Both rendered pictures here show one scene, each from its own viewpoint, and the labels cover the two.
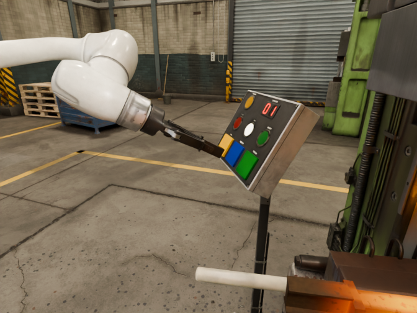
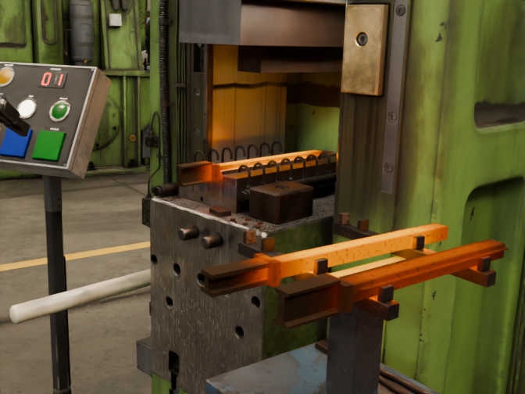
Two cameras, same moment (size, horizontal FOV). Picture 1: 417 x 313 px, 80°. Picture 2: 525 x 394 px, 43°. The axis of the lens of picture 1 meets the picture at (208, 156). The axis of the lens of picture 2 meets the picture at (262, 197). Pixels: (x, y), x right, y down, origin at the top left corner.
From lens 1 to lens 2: 1.14 m
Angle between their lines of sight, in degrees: 53
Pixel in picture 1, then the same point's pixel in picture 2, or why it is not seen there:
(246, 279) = (78, 292)
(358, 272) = not seen: hidden behind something
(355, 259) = not seen: hidden behind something
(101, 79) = not seen: outside the picture
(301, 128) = (100, 93)
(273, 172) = (85, 145)
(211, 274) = (35, 303)
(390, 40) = (190, 14)
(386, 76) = (193, 33)
